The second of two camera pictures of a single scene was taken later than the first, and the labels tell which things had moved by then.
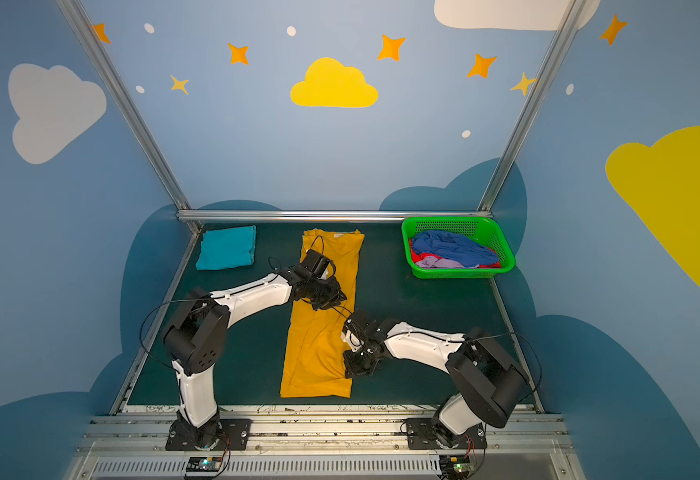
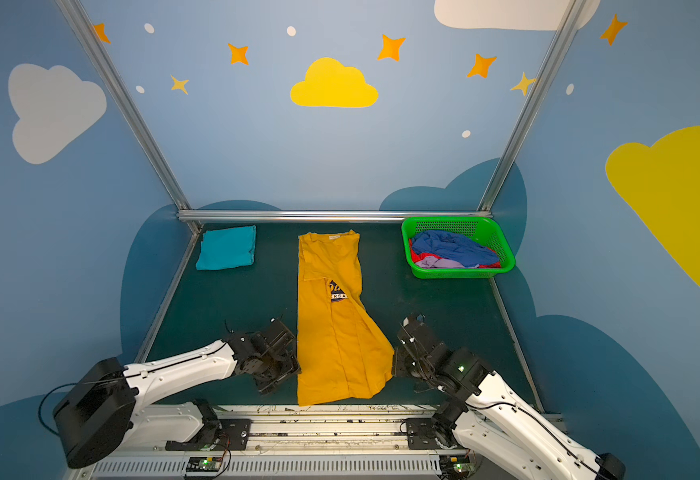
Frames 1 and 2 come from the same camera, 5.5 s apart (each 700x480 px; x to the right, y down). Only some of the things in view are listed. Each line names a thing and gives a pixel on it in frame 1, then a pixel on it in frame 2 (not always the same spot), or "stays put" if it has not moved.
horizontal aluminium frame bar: (291, 216) stays put
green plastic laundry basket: (456, 247) stays put
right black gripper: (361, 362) to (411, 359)
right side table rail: (517, 344) stays put
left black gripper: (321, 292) to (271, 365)
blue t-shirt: (444, 245) stays put
